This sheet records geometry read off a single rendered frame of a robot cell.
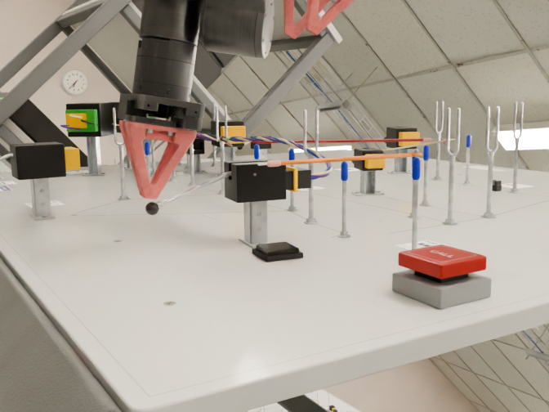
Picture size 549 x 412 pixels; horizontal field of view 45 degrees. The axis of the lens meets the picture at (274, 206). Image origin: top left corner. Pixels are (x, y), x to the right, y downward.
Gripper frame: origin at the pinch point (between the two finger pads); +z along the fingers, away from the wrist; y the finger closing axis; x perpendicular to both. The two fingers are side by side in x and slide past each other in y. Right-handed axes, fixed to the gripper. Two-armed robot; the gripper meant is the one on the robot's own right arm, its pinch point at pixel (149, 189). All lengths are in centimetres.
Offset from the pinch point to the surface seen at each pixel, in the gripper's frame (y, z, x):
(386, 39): 320, -79, -217
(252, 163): -1.6, -3.9, -10.1
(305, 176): -1.0, -3.2, -16.7
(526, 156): 271, -17, -306
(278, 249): -7.1, 3.9, -11.8
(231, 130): 51, -7, -25
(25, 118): 97, -3, 8
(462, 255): -24.3, 0.0, -20.0
